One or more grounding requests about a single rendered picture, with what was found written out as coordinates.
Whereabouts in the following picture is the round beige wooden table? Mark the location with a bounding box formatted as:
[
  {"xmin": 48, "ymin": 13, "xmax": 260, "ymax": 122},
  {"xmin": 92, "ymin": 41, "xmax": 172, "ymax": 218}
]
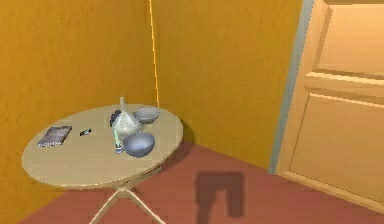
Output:
[{"xmin": 21, "ymin": 103, "xmax": 185, "ymax": 224}]

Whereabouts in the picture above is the small black object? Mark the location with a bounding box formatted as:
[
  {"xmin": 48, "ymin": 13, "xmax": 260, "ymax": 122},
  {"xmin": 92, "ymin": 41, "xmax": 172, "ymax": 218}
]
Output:
[{"xmin": 109, "ymin": 109, "xmax": 122, "ymax": 127}]

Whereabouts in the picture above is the clear glass flask vase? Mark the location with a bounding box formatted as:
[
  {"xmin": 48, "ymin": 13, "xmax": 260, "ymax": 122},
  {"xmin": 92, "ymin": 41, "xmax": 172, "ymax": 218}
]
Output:
[{"xmin": 111, "ymin": 96, "xmax": 143, "ymax": 137}]

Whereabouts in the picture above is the white bowl with gold rim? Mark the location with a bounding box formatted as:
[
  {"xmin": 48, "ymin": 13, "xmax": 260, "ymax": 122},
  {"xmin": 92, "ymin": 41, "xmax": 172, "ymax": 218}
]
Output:
[{"xmin": 133, "ymin": 106, "xmax": 161, "ymax": 126}]

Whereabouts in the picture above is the grey book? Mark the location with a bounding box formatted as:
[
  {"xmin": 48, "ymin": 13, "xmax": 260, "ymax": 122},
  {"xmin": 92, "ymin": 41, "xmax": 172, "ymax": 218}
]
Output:
[{"xmin": 36, "ymin": 125, "xmax": 73, "ymax": 149}]

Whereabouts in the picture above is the green and grey pen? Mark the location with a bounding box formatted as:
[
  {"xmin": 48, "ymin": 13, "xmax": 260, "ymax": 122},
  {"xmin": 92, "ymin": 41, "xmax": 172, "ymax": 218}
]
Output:
[{"xmin": 113, "ymin": 129, "xmax": 125, "ymax": 155}]

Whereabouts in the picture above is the light wooden room door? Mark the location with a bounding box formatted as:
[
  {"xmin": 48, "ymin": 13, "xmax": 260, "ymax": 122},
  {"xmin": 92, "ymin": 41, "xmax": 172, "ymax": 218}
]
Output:
[{"xmin": 275, "ymin": 0, "xmax": 384, "ymax": 215}]

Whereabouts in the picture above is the grey bowl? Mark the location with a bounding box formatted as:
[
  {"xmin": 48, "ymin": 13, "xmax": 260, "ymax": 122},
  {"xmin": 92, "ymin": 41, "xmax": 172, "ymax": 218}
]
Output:
[{"xmin": 122, "ymin": 132, "xmax": 156, "ymax": 158}]

